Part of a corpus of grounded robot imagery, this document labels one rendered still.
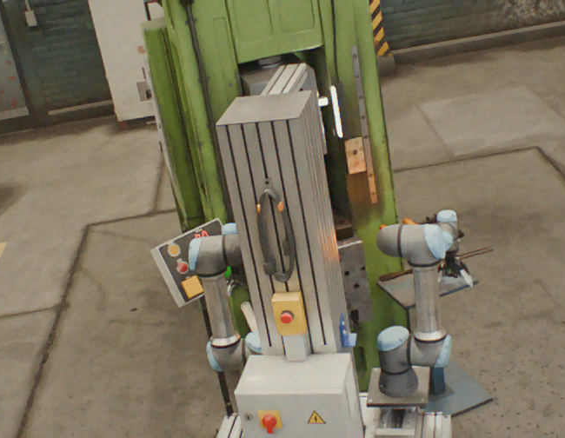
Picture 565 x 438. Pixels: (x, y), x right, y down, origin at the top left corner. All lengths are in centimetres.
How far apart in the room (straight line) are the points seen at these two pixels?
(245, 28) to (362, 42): 55
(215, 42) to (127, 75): 554
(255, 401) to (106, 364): 276
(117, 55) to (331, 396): 707
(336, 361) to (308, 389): 16
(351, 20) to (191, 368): 225
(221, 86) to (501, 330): 218
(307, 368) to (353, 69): 176
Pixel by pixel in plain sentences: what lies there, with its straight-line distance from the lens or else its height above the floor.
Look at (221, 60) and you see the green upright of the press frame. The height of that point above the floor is 186.
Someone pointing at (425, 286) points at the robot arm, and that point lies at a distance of 307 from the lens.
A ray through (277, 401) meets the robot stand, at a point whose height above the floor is 120.
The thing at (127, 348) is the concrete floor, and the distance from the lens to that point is 553.
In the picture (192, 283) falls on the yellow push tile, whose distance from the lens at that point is 386.
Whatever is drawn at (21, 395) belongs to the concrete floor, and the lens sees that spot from 542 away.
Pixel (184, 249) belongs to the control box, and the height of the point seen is 115.
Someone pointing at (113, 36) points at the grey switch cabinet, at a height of 102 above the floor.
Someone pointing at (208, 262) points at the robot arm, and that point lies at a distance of 317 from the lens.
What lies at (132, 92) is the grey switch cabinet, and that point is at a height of 39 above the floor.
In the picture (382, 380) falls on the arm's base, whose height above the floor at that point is 87.
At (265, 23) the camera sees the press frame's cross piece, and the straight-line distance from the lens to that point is 396.
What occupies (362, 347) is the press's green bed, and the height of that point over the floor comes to 32.
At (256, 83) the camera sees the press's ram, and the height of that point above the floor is 176.
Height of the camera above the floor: 281
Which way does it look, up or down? 24 degrees down
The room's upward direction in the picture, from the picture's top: 10 degrees counter-clockwise
